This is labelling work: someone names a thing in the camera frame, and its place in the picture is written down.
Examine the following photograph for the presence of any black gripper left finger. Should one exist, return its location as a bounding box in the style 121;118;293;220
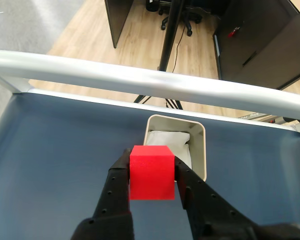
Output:
71;148;135;240

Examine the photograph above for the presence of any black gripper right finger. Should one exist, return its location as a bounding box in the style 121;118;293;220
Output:
174;155;260;240

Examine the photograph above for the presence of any red cube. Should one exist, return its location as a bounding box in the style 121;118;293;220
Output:
128;145;176;201

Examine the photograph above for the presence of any square metal box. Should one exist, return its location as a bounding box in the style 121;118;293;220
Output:
142;114;207;182

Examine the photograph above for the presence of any white cloth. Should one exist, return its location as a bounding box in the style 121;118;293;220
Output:
146;129;193;170

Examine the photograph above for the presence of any dark cabinet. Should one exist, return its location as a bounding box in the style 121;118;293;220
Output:
212;0;300;91

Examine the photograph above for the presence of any black tripod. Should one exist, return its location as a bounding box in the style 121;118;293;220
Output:
133;0;185;111

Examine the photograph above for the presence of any dark desk panel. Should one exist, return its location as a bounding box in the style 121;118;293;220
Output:
104;0;133;49

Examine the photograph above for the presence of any red tag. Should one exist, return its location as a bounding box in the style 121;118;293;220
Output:
227;26;241;38

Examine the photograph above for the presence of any black office chair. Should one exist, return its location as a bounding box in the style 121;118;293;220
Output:
158;0;203;37

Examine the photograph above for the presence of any black round bin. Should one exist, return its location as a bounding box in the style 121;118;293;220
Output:
146;0;161;12

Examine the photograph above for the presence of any white metal table rail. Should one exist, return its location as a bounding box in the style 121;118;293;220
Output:
0;48;300;123

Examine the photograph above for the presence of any thin black floor cable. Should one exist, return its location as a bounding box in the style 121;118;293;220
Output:
171;23;187;74

